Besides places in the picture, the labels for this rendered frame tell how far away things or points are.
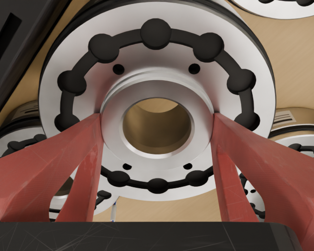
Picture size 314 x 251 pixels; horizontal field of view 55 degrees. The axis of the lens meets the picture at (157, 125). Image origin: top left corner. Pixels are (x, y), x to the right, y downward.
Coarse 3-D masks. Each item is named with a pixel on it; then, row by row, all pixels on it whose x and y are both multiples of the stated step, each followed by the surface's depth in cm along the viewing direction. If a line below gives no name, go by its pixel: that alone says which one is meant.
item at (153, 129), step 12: (132, 108) 15; (180, 108) 16; (132, 120) 15; (144, 120) 16; (156, 120) 16; (168, 120) 16; (180, 120) 15; (132, 132) 14; (144, 132) 15; (156, 132) 15; (168, 132) 15; (180, 132) 14; (144, 144) 14; (156, 144) 14; (168, 144) 14
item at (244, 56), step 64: (128, 0) 10; (192, 0) 11; (64, 64) 11; (128, 64) 11; (192, 64) 12; (256, 64) 11; (64, 128) 14; (256, 128) 13; (128, 192) 15; (192, 192) 15
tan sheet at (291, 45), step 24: (72, 0) 18; (264, 24) 19; (288, 24) 19; (312, 24) 19; (48, 48) 20; (264, 48) 20; (288, 48) 20; (312, 48) 20; (288, 72) 21; (312, 72) 21; (24, 96) 22; (288, 96) 22; (312, 96) 22; (0, 120) 23; (216, 192) 29; (96, 216) 31; (120, 216) 31; (144, 216) 31; (168, 216) 31; (192, 216) 31; (216, 216) 31
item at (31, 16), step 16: (0, 0) 8; (16, 0) 8; (32, 0) 8; (48, 0) 8; (0, 16) 9; (16, 16) 10; (32, 16) 9; (0, 32) 9; (16, 32) 9; (32, 32) 9; (0, 48) 11; (16, 48) 9; (0, 64) 10; (0, 80) 10
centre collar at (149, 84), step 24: (144, 72) 12; (168, 72) 12; (120, 96) 12; (144, 96) 12; (168, 96) 12; (192, 96) 12; (120, 120) 12; (192, 120) 12; (120, 144) 13; (192, 144) 13; (144, 168) 14; (168, 168) 14
